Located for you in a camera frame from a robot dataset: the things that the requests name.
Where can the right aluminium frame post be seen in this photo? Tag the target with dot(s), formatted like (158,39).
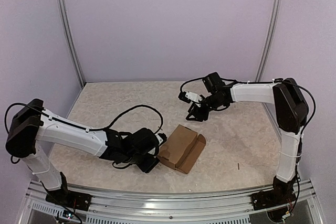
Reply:
(269,38)

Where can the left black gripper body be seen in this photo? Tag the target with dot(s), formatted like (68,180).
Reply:
(147,167)

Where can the brown cardboard paper box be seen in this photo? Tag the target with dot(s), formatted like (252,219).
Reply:
(182,149)

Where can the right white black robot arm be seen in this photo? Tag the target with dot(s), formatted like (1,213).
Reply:
(291,116)

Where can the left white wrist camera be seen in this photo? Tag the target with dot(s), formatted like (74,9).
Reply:
(161,137)

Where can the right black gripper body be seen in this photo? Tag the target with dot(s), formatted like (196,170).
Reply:
(213,103)

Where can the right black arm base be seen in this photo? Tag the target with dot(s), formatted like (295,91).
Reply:
(268,199)

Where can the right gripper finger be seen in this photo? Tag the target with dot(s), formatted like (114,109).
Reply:
(197,116)
(194,109)

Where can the front aluminium frame rail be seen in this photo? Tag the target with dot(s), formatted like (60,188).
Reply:
(115,206)

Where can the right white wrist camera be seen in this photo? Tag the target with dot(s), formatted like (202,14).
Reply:
(189,97)

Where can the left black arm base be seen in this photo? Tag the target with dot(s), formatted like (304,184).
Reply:
(69,199)

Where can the left aluminium frame post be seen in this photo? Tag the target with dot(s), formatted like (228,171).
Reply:
(70,42)

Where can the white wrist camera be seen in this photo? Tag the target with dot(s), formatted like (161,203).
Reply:
(189,97)
(161,137)

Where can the aluminium frame post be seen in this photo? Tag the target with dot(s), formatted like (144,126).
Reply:
(70,42)
(269,38)

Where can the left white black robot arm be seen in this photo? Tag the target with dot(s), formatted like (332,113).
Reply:
(34,124)

